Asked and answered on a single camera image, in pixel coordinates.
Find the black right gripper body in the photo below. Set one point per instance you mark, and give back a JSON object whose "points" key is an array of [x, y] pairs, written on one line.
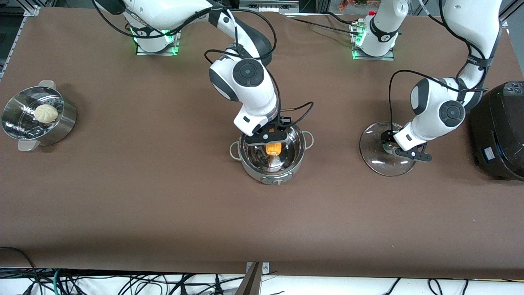
{"points": [[283, 123]]}

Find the yellow corn cob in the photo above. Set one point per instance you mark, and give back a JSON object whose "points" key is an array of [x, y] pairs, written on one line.
{"points": [[273, 148]]}

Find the glass lid with grey knob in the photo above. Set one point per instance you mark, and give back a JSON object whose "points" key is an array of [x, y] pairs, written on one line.
{"points": [[380, 164]]}

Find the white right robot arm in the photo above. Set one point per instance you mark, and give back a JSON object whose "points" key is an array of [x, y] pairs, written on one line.
{"points": [[249, 86]]}

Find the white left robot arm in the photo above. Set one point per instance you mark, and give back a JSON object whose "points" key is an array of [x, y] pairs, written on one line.
{"points": [[438, 106]]}

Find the steel steamer pot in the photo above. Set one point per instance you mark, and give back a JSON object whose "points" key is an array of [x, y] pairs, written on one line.
{"points": [[61, 131]]}

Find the black rice cooker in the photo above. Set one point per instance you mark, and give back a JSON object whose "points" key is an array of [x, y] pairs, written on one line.
{"points": [[497, 139]]}

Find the brown table mat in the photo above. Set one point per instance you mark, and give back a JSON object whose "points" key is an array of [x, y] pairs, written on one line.
{"points": [[163, 225]]}

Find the orange background objects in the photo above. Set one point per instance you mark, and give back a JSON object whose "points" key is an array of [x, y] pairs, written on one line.
{"points": [[352, 4]]}

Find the aluminium corner profile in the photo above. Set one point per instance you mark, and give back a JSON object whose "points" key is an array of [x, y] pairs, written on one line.
{"points": [[504, 18]]}

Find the white steamed bun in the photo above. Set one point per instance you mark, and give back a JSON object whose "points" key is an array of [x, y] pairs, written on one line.
{"points": [[46, 113]]}

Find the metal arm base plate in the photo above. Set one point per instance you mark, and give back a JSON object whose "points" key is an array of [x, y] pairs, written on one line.
{"points": [[374, 58], [157, 53]]}

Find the aluminium frame rail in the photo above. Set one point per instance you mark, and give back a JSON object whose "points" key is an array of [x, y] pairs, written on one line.
{"points": [[268, 5]]}

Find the silver mounting bracket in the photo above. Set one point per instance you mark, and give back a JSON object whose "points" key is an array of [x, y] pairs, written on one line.
{"points": [[265, 268]]}

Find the grey metal post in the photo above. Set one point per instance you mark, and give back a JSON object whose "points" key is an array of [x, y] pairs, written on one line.
{"points": [[250, 282]]}

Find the silver corner bracket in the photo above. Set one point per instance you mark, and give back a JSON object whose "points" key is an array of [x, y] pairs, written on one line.
{"points": [[32, 10]]}

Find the aluminium table edge rail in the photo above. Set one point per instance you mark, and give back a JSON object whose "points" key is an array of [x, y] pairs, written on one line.
{"points": [[12, 45]]}

